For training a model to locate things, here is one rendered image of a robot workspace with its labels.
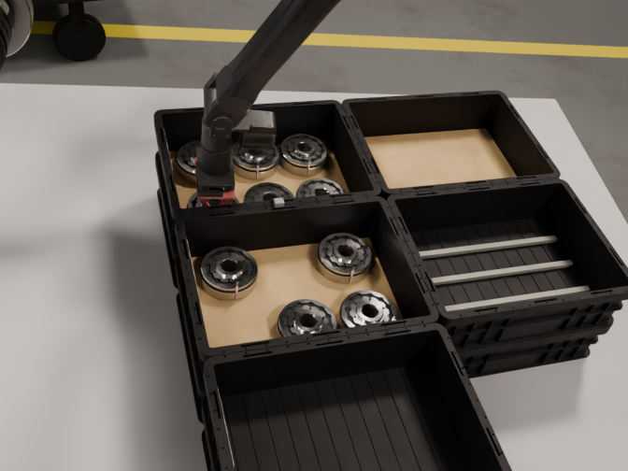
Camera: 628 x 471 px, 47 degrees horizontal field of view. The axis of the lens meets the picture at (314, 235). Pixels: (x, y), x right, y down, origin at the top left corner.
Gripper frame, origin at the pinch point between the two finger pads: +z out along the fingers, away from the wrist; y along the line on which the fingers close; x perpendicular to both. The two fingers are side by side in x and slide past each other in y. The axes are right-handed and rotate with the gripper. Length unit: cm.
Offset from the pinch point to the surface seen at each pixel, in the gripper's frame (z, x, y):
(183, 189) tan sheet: 4.8, 5.1, 8.1
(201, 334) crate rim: -5.6, 4.2, -34.3
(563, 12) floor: 85, -208, 228
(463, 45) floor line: 86, -139, 193
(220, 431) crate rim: -6, 2, -51
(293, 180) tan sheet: 4.3, -17.9, 10.3
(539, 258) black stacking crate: 3, -65, -13
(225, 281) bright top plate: 1.2, -1.2, -18.7
